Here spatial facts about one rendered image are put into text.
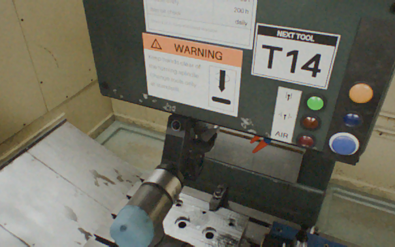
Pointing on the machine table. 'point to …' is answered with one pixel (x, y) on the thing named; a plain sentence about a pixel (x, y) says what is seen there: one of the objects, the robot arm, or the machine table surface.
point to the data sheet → (204, 20)
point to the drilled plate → (211, 220)
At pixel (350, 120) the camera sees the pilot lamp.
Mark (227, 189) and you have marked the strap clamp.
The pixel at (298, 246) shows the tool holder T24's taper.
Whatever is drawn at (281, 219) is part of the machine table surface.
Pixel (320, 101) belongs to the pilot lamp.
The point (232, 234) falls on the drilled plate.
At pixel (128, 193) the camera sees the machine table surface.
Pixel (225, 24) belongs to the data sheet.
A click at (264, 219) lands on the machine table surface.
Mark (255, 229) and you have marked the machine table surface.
